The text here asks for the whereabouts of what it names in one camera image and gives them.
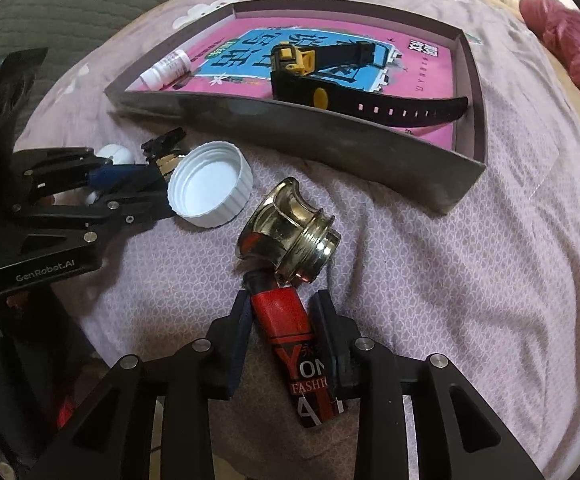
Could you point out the shallow cardboard box tray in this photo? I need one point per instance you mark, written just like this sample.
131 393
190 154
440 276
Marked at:
429 152

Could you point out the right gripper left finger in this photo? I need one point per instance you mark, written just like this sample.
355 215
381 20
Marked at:
229 337

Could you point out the pink blue children's book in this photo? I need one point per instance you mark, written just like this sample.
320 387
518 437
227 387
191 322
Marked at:
236 56

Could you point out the white plastic bottle cap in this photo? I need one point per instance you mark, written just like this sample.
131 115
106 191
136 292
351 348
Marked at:
210 185

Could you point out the white earbuds case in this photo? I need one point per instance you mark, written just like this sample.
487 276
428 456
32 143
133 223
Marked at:
119 155

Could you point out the black gold lipstick tube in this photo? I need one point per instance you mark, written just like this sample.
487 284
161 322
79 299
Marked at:
109 178

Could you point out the small white pill bottle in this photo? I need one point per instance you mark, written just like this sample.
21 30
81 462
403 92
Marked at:
168 69

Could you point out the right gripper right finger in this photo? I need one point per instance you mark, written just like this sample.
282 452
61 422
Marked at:
335 336

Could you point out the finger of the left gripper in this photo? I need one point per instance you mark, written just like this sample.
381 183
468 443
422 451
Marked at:
170 143
128 204

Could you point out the pink quilted duvet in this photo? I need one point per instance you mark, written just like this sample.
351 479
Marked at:
558 29

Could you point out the red black lighter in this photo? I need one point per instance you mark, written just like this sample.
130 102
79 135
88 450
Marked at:
284 325

